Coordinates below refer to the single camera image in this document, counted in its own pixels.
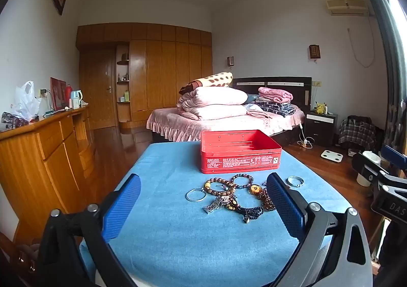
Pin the white plastic bag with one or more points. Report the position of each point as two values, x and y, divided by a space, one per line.
25 102

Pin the light blue kettle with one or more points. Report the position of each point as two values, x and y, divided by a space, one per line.
76 97

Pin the silver wrist watch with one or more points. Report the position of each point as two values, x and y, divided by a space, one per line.
216 204

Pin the small wall lamp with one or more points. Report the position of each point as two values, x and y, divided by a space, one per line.
230 61

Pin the white bathroom scale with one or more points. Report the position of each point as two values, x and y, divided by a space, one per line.
332 155

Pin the red tin box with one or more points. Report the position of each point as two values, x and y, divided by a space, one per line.
241 159

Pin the wooden door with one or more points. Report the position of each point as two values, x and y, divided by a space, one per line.
98 93

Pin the dark nightstand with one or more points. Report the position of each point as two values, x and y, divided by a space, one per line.
321 129

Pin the blue table cloth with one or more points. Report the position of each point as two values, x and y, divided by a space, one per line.
197 242

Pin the dark curtain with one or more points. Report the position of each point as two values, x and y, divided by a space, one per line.
386 51

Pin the red picture frame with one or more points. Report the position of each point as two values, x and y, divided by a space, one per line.
58 93

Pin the bed with pink cover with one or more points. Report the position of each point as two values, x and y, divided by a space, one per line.
222 123

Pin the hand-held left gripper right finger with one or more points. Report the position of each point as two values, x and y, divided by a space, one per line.
284 207

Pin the wall outlet with plug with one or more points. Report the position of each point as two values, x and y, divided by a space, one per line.
43 93

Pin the spotted cream blanket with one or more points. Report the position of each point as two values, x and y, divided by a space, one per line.
216 79

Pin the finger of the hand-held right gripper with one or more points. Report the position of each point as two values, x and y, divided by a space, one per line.
394 155
365 166

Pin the thin silver bangle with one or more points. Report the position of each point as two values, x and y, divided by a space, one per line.
187 196

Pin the folded pink quilt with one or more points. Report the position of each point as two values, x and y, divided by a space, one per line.
216 96
216 112

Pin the folded pink blanket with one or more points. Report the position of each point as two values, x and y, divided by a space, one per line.
275 94

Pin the yellow plush toy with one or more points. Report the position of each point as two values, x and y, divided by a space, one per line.
320 108

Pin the wooden wardrobe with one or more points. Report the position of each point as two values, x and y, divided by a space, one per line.
165 74

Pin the wooden dresser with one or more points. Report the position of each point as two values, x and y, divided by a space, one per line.
41 163

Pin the wall switch plate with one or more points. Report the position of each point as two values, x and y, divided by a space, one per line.
317 83

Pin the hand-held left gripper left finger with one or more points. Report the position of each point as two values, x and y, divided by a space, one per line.
122 207

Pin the wall air conditioner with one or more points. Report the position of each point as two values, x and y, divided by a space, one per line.
346 6

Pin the dark patterned pouch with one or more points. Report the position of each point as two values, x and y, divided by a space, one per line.
12 119

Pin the red thermos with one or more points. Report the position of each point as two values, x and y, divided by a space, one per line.
68 94

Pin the brown wall lamp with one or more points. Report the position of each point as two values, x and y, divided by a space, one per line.
314 51

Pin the stack of plaid clothes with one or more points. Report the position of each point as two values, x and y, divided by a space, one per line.
279 109

